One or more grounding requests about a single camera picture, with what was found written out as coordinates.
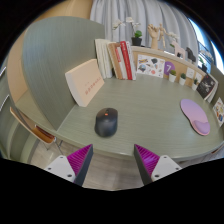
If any dark framed window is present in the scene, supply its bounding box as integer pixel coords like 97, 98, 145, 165
188, 18, 224, 76

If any grey white curtain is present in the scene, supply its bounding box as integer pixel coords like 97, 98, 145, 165
89, 0, 201, 54

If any white book under black book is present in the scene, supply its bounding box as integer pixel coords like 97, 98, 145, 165
207, 78, 220, 104

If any colourful sticker card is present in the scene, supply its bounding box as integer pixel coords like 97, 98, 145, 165
212, 97, 224, 128

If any white book with red lettering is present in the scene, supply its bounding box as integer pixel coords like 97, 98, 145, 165
114, 44, 129, 80

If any brown book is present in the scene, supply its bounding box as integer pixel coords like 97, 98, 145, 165
107, 42, 125, 80

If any white sticker sheet card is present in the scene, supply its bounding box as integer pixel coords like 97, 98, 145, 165
136, 54, 167, 79

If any white orchid plant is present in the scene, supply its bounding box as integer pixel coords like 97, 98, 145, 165
166, 31, 181, 48

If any small potted green plant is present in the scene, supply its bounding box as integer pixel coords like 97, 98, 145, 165
179, 73, 188, 86
168, 69, 178, 83
191, 78, 200, 92

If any green desk partition panel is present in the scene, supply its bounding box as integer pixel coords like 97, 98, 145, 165
21, 15, 106, 132
209, 64, 224, 108

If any white wall socket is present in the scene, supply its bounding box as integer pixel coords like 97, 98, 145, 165
185, 67, 196, 80
195, 72, 204, 84

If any black horse figurine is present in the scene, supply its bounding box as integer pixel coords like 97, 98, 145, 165
185, 46, 198, 64

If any brown chair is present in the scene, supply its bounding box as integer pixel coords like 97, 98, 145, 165
9, 106, 64, 156

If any round purple number sign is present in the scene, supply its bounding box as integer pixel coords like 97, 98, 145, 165
163, 60, 176, 77

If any wooden hand model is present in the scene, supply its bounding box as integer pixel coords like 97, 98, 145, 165
147, 23, 161, 51

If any white orchid in black pot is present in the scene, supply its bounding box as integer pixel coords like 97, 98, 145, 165
198, 54, 210, 74
112, 16, 144, 47

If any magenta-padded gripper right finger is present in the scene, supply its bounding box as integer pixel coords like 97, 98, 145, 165
133, 143, 183, 186

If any light wooden desk shelf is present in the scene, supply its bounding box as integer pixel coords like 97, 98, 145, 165
130, 45, 214, 92

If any purple mouse pad with wrist rest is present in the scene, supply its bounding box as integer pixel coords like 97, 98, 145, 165
180, 98, 212, 137

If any cream beige book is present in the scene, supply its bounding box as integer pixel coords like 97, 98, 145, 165
64, 58, 105, 108

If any pink horse figurine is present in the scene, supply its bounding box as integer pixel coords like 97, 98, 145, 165
172, 41, 188, 61

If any wooden artist mannequin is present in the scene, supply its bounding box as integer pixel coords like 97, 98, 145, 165
158, 22, 170, 50

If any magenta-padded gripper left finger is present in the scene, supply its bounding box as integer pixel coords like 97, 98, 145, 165
44, 143, 95, 187

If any black cover book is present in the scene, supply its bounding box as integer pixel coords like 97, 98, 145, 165
195, 73, 217, 100

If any black computer mouse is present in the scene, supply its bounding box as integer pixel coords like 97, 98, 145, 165
94, 107, 119, 138

